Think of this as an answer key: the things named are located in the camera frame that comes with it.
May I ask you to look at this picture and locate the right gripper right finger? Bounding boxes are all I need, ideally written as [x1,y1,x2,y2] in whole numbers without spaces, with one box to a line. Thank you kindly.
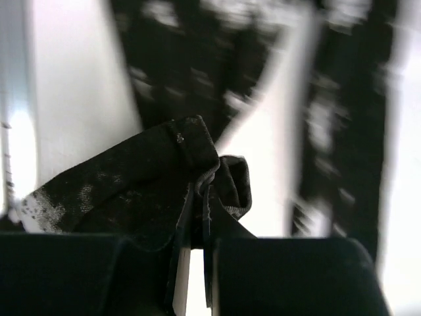
[203,187,389,316]

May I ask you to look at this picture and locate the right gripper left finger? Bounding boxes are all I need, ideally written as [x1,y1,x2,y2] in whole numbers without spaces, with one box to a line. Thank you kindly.
[1,188,194,315]

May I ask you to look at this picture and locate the black white patterned trousers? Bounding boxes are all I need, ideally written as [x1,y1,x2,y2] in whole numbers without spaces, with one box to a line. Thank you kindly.
[12,1,399,258]

